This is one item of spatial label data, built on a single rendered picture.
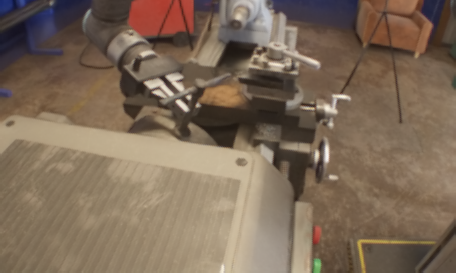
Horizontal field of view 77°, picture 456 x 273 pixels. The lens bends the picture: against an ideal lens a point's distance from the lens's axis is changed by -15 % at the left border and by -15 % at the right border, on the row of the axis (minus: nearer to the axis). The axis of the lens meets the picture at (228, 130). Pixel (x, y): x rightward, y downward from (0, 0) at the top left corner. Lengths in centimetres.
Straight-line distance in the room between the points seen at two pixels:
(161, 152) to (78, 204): 13
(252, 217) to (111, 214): 16
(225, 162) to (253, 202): 7
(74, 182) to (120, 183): 6
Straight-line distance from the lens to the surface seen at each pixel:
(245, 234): 36
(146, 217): 37
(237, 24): 162
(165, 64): 71
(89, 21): 81
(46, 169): 46
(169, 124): 70
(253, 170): 42
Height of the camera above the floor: 163
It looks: 37 degrees down
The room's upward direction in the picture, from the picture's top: 3 degrees clockwise
